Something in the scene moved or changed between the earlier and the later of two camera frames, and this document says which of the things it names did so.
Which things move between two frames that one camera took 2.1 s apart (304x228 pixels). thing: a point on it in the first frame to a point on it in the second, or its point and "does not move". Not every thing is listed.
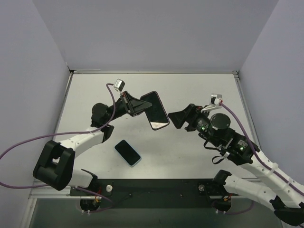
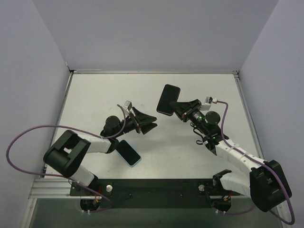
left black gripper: [128, 103] to [137, 123]
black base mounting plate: [153, 194] does not move
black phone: [156, 114] to [170, 94]
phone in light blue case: [127, 152] does not move
